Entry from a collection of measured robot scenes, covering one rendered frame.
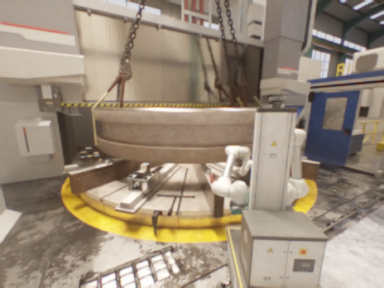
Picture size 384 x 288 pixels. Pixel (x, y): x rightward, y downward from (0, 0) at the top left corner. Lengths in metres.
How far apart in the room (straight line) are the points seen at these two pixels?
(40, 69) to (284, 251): 3.79
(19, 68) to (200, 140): 2.88
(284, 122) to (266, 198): 0.74
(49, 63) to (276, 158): 3.42
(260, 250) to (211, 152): 1.74
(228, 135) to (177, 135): 0.89
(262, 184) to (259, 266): 0.67
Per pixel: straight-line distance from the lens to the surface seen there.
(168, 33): 6.19
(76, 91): 4.54
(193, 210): 2.72
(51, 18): 4.24
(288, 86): 6.29
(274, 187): 1.90
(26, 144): 5.37
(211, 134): 3.03
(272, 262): 1.75
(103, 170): 3.76
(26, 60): 3.70
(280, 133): 1.76
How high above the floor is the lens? 1.79
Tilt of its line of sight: 12 degrees down
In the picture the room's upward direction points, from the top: straight up
